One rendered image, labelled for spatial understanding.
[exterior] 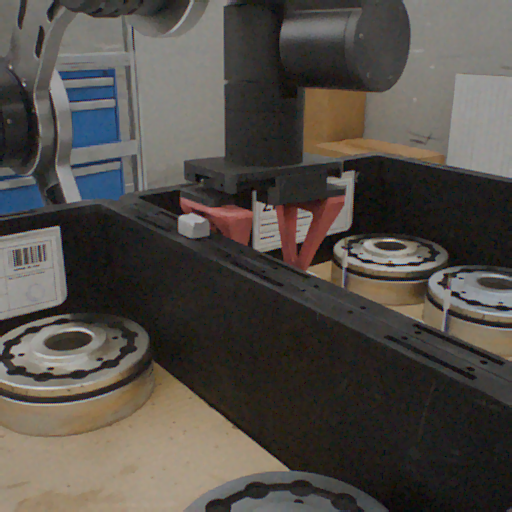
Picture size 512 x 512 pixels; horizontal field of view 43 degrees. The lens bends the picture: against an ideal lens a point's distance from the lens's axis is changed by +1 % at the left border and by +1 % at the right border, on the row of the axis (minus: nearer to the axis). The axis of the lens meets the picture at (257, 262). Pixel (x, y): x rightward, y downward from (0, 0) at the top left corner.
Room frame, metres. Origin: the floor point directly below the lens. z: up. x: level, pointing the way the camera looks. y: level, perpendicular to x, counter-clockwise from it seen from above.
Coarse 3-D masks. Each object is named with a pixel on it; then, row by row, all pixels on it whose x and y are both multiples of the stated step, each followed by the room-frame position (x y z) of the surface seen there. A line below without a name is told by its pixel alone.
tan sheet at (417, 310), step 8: (320, 264) 0.60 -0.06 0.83; (328, 264) 0.60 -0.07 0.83; (312, 272) 0.58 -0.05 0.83; (320, 272) 0.58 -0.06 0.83; (328, 272) 0.58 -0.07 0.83; (328, 280) 0.56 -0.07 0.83; (416, 304) 0.51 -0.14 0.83; (400, 312) 0.49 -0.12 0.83; (408, 312) 0.49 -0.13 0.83; (416, 312) 0.49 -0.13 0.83
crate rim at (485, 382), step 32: (0, 224) 0.43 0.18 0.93; (128, 224) 0.43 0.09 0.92; (160, 224) 0.42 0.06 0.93; (192, 256) 0.37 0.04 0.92; (224, 256) 0.35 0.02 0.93; (256, 288) 0.32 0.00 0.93; (288, 288) 0.31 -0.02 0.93; (320, 320) 0.28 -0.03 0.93; (352, 320) 0.27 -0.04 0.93; (384, 352) 0.25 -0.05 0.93; (416, 352) 0.24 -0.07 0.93; (448, 384) 0.22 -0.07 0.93; (480, 384) 0.21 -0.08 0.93
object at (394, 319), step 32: (352, 160) 0.63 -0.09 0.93; (384, 160) 0.65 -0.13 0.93; (416, 160) 0.62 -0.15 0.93; (160, 192) 0.50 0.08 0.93; (256, 256) 0.35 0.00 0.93; (320, 288) 0.31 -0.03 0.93; (384, 320) 0.27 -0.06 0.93; (416, 320) 0.27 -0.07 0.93; (448, 352) 0.24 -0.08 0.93; (480, 352) 0.24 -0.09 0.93
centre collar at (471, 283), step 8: (480, 272) 0.49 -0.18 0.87; (488, 272) 0.49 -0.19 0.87; (496, 272) 0.49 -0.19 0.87; (464, 280) 0.48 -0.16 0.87; (472, 280) 0.47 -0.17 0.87; (480, 280) 0.48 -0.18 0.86; (488, 280) 0.48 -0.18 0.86; (496, 280) 0.48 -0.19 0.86; (504, 280) 0.48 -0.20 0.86; (472, 288) 0.46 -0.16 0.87; (480, 288) 0.46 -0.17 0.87; (488, 288) 0.46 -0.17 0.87; (480, 296) 0.45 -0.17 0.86; (488, 296) 0.45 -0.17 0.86; (496, 296) 0.45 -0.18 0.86; (504, 296) 0.45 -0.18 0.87
